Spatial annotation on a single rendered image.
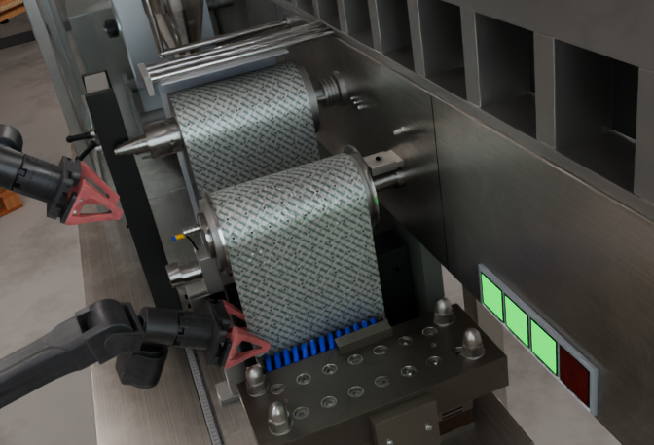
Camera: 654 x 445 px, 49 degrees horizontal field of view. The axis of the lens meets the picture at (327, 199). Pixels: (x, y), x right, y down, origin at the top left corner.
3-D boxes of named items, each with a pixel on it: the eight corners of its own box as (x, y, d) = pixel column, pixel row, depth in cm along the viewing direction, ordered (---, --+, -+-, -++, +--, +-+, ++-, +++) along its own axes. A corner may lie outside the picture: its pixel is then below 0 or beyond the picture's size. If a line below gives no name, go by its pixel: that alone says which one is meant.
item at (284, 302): (257, 363, 121) (233, 273, 112) (384, 316, 126) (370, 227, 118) (257, 365, 120) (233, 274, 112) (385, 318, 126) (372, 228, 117)
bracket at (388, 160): (361, 166, 122) (359, 155, 121) (392, 156, 123) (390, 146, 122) (372, 176, 118) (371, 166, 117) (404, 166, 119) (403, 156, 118)
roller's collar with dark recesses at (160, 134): (150, 152, 135) (140, 121, 132) (181, 143, 137) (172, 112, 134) (154, 164, 130) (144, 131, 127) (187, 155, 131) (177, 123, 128)
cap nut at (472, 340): (456, 349, 114) (454, 326, 112) (477, 341, 115) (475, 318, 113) (468, 362, 111) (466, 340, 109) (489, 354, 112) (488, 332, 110)
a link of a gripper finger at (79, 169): (111, 232, 109) (50, 211, 105) (108, 213, 115) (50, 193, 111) (129, 193, 108) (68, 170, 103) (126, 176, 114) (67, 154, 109)
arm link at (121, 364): (108, 336, 102) (94, 301, 108) (90, 400, 106) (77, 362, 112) (187, 335, 109) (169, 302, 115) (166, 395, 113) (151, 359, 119)
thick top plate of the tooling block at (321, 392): (243, 411, 119) (236, 383, 116) (459, 329, 128) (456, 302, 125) (270, 482, 105) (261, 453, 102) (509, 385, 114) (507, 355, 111)
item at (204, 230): (212, 268, 115) (200, 235, 120) (225, 264, 115) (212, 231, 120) (205, 239, 109) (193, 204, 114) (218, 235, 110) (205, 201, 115)
